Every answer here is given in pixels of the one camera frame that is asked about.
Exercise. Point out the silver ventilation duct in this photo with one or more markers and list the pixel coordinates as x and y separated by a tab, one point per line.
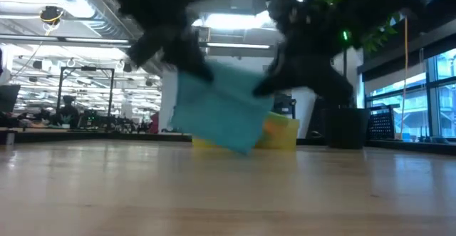
99	22

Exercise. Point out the black background frame stand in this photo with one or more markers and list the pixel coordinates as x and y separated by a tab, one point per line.
85	69

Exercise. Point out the small grey cylinder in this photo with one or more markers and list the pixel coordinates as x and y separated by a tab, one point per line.
10	138

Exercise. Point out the blue microfiber towel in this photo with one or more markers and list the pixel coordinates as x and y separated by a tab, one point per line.
221	111

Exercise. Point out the black background machine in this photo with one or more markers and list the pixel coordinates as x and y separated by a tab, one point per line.
289	107

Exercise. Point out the dark framed window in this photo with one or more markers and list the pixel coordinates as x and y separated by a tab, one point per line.
413	100

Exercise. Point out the yellow translucent plastic bin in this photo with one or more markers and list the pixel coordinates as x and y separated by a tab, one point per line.
288	136

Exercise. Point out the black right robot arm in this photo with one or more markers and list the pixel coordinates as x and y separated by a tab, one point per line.
374	0

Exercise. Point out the green leafy plant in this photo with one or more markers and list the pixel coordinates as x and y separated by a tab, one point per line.
381	33

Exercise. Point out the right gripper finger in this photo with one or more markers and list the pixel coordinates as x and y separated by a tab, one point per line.
274	81
331	86

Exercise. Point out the dark background monitor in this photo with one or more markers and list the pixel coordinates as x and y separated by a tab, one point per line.
9	98

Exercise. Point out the person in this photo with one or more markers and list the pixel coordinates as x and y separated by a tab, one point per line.
68	113

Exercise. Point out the black perforated crate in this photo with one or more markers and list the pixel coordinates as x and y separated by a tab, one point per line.
383	123

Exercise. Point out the long ceiling light strip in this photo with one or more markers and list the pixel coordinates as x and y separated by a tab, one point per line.
238	45

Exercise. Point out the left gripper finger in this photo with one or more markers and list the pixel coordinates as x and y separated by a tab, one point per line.
192	65
146	48

